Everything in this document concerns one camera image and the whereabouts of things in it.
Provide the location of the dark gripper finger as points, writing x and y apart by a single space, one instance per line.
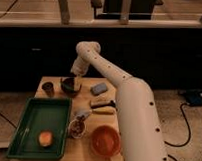
77 81
72 74

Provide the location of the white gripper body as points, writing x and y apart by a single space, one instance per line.
79 67

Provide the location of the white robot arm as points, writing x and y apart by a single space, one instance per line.
139 125

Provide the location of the dark purple bowl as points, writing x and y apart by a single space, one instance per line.
67 86

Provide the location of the orange plastic bowl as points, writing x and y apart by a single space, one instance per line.
105 141

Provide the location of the orange pepper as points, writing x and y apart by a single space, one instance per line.
45 138

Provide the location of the grey blue sponge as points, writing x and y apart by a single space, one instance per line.
98 89

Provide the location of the dark small cup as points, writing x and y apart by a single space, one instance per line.
48 88

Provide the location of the white scoop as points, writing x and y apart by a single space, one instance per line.
82 114

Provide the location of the white cup with contents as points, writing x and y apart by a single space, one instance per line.
76 128

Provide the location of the green plastic tray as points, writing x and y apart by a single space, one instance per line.
39 115

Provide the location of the wooden table leg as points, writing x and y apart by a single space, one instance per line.
64 11

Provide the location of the blue black power box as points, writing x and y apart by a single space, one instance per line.
193 97

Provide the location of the black handled brush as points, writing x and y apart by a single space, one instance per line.
103 103

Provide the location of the yellow handled tool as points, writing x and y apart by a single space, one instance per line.
103 111

